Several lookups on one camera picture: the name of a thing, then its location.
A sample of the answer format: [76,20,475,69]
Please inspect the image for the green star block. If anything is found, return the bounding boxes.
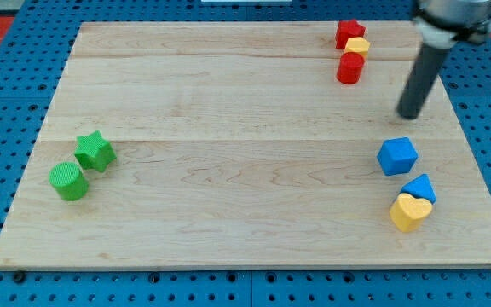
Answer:
[74,130,117,172]

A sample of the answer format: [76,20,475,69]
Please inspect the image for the yellow hexagon block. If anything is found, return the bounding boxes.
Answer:
[344,37,371,59]

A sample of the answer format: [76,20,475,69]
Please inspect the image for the blue triangle block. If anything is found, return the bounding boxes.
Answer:
[401,174,436,204]

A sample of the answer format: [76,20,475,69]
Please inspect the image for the red star block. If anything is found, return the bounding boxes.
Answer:
[335,19,366,49]

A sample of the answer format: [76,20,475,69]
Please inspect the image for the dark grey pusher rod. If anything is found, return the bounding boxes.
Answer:
[396,43,450,119]

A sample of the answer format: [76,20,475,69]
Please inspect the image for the green cylinder block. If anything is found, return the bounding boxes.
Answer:
[49,162,89,201]

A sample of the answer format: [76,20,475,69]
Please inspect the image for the wooden board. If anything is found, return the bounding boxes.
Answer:
[0,21,491,271]

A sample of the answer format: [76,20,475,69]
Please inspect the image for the red cylinder block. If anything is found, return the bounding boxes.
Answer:
[336,52,365,84]

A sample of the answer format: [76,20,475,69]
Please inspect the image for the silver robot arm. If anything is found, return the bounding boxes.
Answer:
[396,0,491,119]

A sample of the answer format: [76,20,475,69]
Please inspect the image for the blue cube block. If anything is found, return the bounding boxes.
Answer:
[377,137,419,176]

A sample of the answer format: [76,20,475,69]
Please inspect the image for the yellow heart block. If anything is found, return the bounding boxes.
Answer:
[390,193,433,233]

